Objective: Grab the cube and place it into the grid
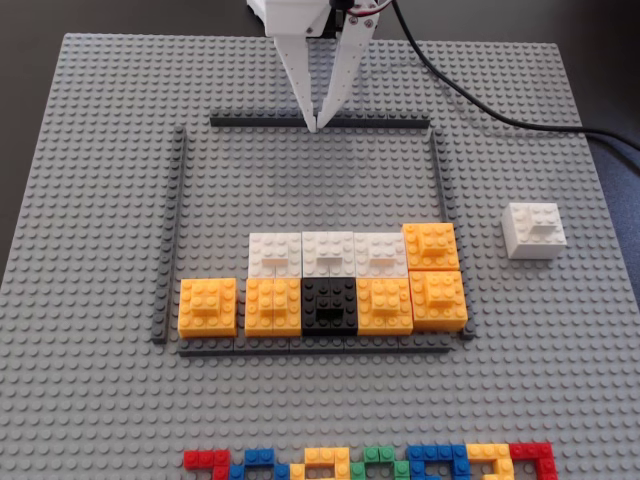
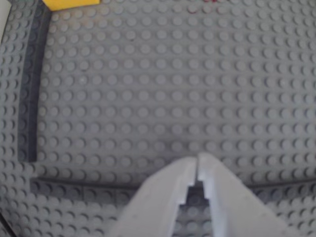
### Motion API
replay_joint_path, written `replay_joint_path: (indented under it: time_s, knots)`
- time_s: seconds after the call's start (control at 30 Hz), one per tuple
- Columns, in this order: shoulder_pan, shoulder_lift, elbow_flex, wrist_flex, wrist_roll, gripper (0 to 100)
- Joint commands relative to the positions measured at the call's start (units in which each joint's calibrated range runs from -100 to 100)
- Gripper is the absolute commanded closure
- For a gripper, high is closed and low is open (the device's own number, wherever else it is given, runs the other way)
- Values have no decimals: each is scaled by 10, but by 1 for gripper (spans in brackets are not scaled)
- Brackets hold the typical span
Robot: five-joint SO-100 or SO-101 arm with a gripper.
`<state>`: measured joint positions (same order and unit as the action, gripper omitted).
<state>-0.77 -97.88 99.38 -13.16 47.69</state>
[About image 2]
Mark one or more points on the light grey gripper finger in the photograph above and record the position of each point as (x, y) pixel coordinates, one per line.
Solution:
(153, 205)
(234, 209)

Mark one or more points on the yellow LEGO cube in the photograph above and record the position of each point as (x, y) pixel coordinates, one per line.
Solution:
(71, 3)

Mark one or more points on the grey studded LEGO baseplate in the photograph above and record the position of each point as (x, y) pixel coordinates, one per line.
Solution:
(163, 86)

